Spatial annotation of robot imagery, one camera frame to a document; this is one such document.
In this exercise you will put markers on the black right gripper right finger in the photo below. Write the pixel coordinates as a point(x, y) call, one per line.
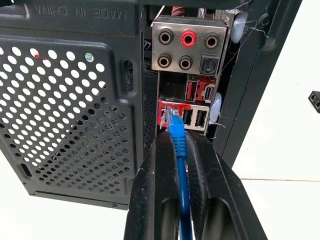
point(220, 190)

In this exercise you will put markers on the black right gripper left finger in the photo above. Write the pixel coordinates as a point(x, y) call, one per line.
point(150, 190)

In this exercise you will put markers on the black computer tower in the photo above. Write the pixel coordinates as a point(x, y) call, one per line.
point(100, 100)

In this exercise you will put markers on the small black adapter box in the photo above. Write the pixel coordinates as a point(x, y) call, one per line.
point(315, 99)

